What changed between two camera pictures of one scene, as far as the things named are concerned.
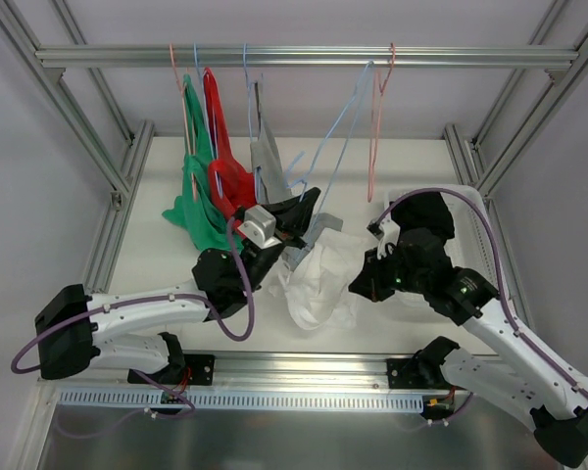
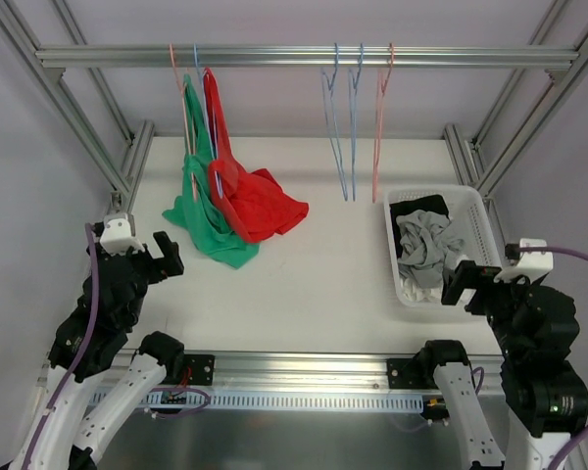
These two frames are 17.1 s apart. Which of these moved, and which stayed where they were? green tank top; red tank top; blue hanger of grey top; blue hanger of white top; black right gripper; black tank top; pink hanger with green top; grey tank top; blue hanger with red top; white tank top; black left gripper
Moved: grey tank top; black left gripper; blue hanger of grey top; blue hanger of white top; black right gripper; white tank top
Stayed: pink hanger with green top; red tank top; blue hanger with red top; black tank top; green tank top
